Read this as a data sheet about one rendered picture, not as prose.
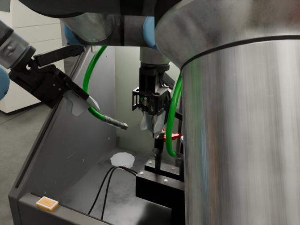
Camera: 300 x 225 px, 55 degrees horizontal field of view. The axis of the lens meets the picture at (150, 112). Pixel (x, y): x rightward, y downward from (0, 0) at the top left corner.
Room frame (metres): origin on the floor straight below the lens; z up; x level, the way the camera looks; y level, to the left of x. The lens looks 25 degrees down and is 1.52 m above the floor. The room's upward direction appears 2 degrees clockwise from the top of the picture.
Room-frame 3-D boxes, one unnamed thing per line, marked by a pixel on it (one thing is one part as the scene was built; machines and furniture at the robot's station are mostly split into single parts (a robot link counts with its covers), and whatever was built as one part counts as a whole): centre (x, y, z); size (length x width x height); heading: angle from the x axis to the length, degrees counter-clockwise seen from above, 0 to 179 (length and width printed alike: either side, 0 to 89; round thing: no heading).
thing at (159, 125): (0.68, -0.02, 1.17); 0.06 x 0.03 x 0.09; 157
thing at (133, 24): (0.58, 0.00, 1.43); 0.11 x 0.11 x 0.08; 5
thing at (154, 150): (0.73, -0.03, 1.02); 0.05 x 0.03 x 0.21; 157
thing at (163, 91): (0.68, 0.00, 1.27); 0.09 x 0.08 x 0.12; 157
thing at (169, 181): (0.69, -0.14, 0.91); 0.34 x 0.10 x 0.15; 67
